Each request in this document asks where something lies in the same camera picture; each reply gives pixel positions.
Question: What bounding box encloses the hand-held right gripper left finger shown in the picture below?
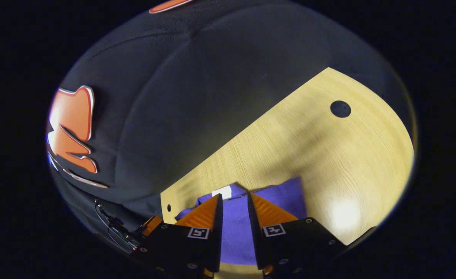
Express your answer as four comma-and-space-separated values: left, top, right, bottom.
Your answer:
133, 194, 224, 279

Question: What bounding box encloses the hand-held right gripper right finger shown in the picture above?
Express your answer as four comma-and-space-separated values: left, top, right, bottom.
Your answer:
247, 193, 348, 278

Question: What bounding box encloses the purple knit garment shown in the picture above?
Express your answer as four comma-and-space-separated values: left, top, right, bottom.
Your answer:
175, 177, 308, 266

